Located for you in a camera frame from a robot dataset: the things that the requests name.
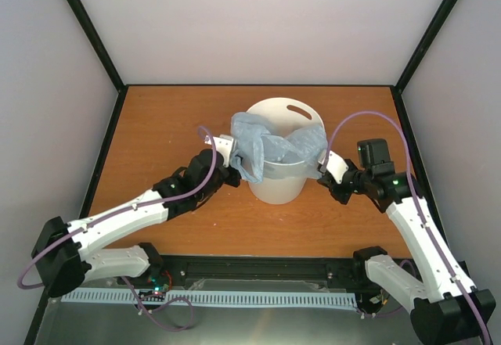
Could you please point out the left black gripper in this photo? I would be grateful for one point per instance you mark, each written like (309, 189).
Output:
(234, 179)

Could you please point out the left black frame post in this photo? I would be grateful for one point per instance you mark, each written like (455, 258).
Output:
(78, 9)

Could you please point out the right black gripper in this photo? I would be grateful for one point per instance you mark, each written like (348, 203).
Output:
(342, 196)

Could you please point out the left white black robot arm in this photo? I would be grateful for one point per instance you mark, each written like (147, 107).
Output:
(66, 255)

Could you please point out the right black frame post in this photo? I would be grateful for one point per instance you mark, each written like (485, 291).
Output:
(437, 22)

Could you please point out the grey metal base plate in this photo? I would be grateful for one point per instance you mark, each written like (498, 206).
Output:
(179, 322)

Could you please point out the light blue slotted cable duct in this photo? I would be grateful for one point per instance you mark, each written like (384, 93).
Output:
(224, 299)

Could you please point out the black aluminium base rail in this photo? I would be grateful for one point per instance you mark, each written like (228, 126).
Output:
(335, 273)

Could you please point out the white plastic trash bin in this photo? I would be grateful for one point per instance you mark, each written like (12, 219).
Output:
(287, 115)

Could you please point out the translucent blue trash bag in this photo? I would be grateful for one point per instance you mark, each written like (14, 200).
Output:
(260, 151)

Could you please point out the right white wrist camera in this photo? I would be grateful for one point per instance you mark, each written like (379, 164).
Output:
(333, 164)

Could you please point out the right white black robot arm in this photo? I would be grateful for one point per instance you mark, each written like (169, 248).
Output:
(443, 302)

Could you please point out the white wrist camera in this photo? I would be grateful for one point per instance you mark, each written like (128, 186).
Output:
(333, 164)
(224, 144)

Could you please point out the black frame post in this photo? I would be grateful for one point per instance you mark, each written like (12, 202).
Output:
(437, 22)
(78, 9)

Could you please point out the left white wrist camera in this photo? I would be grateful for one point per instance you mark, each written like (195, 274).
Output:
(224, 144)

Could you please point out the green lit circuit board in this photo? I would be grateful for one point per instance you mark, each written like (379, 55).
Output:
(161, 285)

